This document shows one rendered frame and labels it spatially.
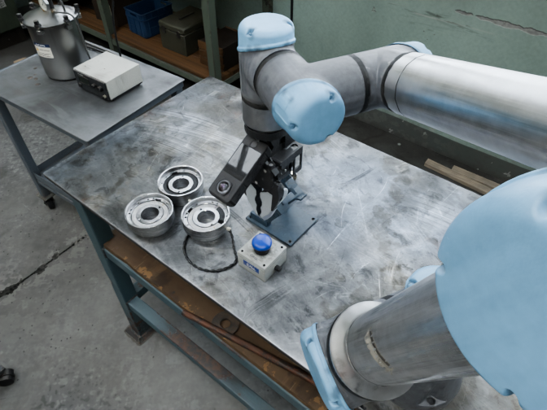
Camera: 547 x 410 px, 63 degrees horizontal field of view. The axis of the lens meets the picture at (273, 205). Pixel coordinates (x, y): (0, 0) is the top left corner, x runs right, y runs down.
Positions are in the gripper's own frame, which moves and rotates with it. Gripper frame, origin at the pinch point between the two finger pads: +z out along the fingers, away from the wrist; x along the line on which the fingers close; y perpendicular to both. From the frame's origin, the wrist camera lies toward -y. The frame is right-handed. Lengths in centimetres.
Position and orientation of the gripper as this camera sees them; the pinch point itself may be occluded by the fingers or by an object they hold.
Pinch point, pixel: (260, 215)
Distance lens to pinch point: 81.4
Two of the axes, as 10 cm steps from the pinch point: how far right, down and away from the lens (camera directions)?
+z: 0.0, 7.0, 7.2
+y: 6.4, -5.5, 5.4
